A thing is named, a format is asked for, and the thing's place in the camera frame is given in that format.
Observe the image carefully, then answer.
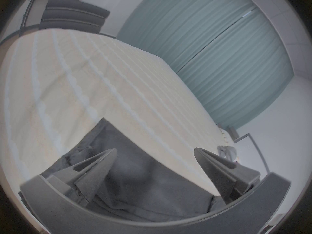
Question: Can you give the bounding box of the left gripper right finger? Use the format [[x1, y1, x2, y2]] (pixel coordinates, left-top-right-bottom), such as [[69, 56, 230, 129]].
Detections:
[[194, 147, 261, 205]]

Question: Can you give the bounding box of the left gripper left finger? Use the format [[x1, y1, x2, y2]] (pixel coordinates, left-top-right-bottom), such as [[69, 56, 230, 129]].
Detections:
[[46, 148, 118, 207]]

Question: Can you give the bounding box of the black T-shirt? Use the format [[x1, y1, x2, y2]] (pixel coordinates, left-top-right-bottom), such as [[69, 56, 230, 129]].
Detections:
[[39, 117, 226, 222]]

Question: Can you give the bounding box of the bed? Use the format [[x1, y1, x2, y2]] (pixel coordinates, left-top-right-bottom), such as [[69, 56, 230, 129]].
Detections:
[[0, 28, 270, 197]]

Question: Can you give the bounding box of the grey garment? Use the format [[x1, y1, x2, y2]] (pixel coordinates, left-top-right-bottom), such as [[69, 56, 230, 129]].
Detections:
[[218, 145, 237, 162]]

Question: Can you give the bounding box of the white printed pillow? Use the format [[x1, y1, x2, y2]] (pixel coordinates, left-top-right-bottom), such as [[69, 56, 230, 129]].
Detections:
[[219, 128, 235, 146]]

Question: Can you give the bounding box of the grey bedside table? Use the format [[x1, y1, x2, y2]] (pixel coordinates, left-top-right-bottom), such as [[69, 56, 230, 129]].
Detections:
[[217, 123, 238, 139]]

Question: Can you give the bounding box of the blue-green curtain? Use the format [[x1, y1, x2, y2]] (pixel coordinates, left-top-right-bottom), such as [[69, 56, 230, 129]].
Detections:
[[117, 0, 294, 131]]

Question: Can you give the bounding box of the black chest of drawers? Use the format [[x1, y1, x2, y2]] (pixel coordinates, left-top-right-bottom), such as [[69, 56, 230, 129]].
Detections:
[[20, 0, 110, 36]]

